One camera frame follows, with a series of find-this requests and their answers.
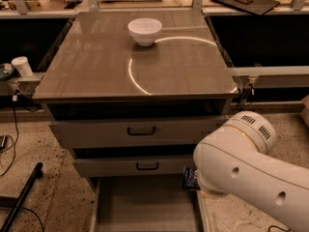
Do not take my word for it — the blue rxbar blueberry wrapper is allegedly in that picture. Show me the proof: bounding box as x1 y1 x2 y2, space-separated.
183 166 200 190

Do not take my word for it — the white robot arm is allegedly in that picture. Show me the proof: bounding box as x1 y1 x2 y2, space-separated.
193 111 309 232

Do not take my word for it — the grey drawer cabinet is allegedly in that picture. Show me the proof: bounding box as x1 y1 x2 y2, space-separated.
32 9 239 232

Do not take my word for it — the top grey drawer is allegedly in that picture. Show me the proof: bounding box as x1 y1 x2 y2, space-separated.
50 116 228 149

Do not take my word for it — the middle grey drawer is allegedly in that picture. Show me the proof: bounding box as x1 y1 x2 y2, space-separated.
73 155 194 178

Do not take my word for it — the bottom grey open drawer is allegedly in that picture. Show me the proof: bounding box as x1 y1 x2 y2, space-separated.
90 174 208 232

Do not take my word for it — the white ceramic bowl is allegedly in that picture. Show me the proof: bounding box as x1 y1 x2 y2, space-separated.
127 18 162 46

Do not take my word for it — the white paper cup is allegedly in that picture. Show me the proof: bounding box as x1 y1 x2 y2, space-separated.
12 56 33 77

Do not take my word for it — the black flat panel on shelf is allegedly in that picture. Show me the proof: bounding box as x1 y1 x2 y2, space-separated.
211 0 280 15

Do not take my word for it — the black pole on floor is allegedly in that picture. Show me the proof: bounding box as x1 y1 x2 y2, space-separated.
0 162 42 232

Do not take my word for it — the black power cable right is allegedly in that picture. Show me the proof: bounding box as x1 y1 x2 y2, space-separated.
236 84 255 113

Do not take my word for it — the black cable left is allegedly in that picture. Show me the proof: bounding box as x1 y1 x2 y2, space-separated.
0 94 20 178

